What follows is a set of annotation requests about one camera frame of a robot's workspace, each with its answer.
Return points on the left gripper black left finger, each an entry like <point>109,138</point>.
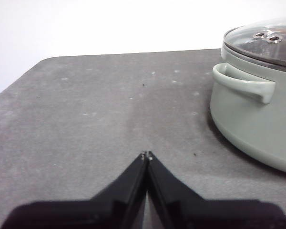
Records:
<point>119,205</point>

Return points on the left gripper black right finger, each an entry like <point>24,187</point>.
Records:
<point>176,205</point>

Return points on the glass lid with green knob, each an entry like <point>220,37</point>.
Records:
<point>252,45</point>

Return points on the pale green electric steamer pot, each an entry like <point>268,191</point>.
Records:
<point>252,126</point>

